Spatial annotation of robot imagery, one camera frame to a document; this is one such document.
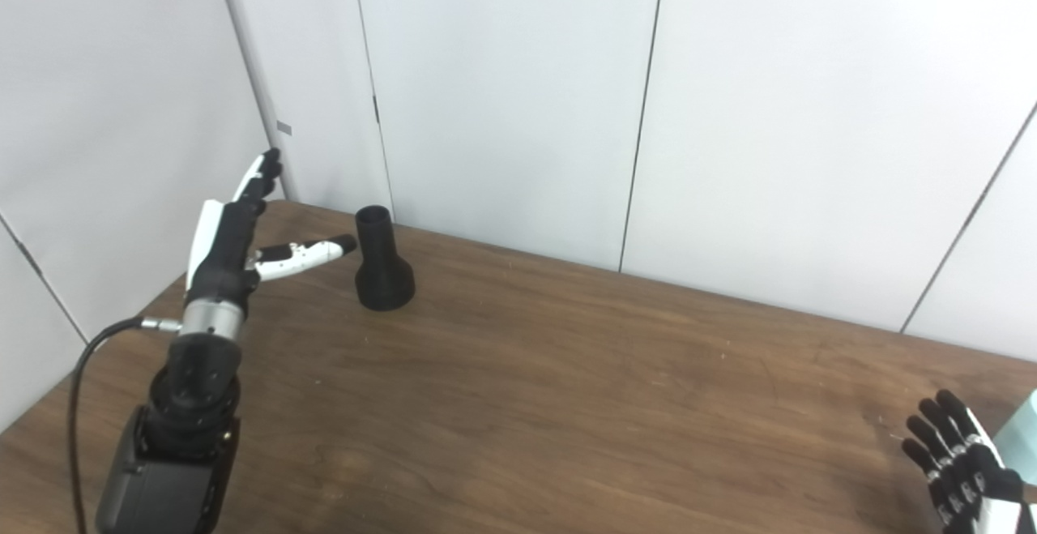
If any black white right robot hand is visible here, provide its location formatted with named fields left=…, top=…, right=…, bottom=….
left=901, top=389, right=1037, bottom=534

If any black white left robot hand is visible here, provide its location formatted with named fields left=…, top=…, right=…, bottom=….
left=185, top=147, right=358, bottom=308

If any light-blue hose piece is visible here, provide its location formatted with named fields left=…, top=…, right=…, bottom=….
left=993, top=391, right=1037, bottom=470

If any black flared nozzle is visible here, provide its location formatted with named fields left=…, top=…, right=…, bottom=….
left=353, top=205, right=417, bottom=312

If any white corner post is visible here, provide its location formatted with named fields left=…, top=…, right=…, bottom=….
left=211, top=0, right=297, bottom=203

